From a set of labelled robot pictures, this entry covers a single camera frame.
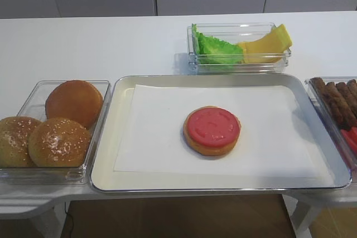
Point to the red tomato slice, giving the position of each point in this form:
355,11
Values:
213,126

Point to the silver metal tray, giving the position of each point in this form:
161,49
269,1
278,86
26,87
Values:
105,178

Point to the sesame bun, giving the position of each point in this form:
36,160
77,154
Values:
15,132
59,142

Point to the brown meat patties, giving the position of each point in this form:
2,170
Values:
337,106

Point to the right sesame bun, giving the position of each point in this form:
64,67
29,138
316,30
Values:
59,142

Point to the yellow cheese slices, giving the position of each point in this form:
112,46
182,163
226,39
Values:
266,49

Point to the plain orange bun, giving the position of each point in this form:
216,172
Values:
76,100

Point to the clear plastic bun container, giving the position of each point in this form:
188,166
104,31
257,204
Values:
34,107

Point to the clear meat container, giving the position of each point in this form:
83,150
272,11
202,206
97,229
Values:
340,144

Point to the red tomato slices in container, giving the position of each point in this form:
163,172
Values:
350,137

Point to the left sesame bun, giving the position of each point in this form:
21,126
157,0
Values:
15,132

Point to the white paper sheet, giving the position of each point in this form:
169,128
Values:
275,140

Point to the green lettuce leaf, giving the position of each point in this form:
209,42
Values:
212,50

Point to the clear lettuce cheese container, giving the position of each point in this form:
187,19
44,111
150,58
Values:
234,33

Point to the bottom bun on tray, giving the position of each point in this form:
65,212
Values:
204,150

